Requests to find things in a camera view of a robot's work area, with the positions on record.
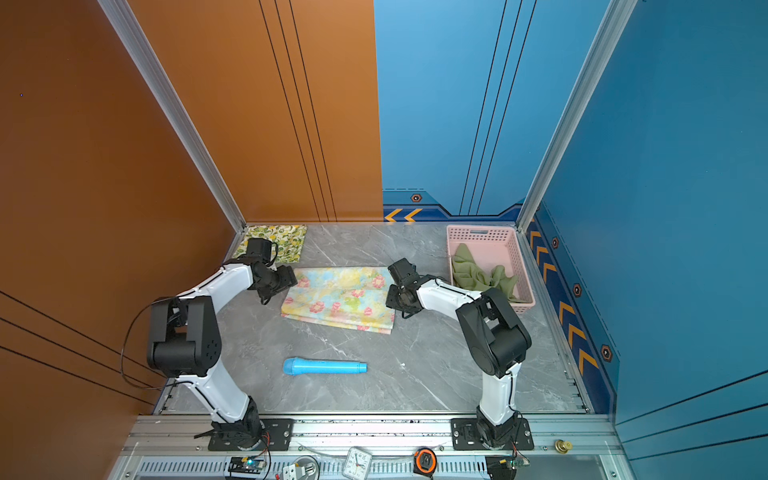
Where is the lemon print skirt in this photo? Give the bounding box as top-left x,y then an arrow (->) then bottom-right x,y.
232,225 -> 308,264

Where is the pastel floral skirt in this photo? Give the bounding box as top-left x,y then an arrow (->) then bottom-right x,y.
281,267 -> 395,335

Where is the olive green ruffled skirt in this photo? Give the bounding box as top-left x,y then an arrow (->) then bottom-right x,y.
451,243 -> 522,303

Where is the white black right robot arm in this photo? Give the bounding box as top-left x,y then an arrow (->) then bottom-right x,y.
385,275 -> 534,451

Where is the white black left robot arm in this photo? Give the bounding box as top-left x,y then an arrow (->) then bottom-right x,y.
147,262 -> 297,452

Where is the pink perforated plastic basket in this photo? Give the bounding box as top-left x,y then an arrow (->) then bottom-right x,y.
446,225 -> 536,315

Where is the blue toy microphone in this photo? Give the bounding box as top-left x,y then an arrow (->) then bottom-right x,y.
283,357 -> 368,376

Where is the orange black tape measure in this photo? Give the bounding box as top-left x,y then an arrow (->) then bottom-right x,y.
413,447 -> 438,479

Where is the small white clock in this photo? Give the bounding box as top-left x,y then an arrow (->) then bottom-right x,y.
342,447 -> 373,480

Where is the green circuit board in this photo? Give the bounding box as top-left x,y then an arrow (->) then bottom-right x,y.
227,456 -> 269,479

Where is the white power plug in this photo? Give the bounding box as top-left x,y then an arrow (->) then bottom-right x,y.
280,456 -> 320,480

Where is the right circuit board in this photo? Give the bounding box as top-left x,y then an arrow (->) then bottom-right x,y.
485,456 -> 530,480

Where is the brass round knob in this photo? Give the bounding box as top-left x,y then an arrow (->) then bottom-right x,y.
554,439 -> 573,454

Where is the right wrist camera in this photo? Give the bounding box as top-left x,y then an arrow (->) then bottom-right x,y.
388,258 -> 420,288

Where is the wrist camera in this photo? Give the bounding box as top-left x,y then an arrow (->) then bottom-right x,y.
245,238 -> 279,267
388,258 -> 420,288

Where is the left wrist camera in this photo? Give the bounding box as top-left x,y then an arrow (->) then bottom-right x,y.
245,238 -> 279,267

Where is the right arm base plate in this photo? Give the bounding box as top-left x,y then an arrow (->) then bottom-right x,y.
450,415 -> 535,451

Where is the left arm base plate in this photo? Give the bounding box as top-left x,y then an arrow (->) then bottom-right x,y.
205,418 -> 294,453

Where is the aluminium corner post left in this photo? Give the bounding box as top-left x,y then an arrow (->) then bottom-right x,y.
98,0 -> 246,232

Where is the aluminium corner post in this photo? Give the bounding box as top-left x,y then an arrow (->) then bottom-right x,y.
515,0 -> 638,234
98,0 -> 246,232

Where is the aluminium front rail frame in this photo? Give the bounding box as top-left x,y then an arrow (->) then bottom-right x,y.
109,413 -> 634,479

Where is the aluminium corner post right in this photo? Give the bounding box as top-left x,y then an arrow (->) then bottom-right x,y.
515,0 -> 638,234

